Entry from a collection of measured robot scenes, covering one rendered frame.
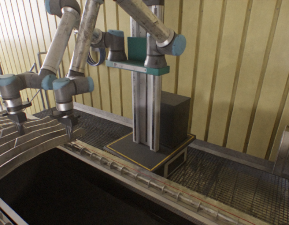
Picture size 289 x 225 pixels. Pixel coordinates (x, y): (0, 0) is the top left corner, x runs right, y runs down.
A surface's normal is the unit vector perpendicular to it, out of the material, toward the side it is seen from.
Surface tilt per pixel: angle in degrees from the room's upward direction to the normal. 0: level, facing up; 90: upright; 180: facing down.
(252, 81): 90
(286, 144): 69
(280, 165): 87
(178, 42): 93
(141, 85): 90
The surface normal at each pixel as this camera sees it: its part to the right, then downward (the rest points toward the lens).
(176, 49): 0.69, 0.33
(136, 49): -0.65, 0.30
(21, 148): 0.83, 0.22
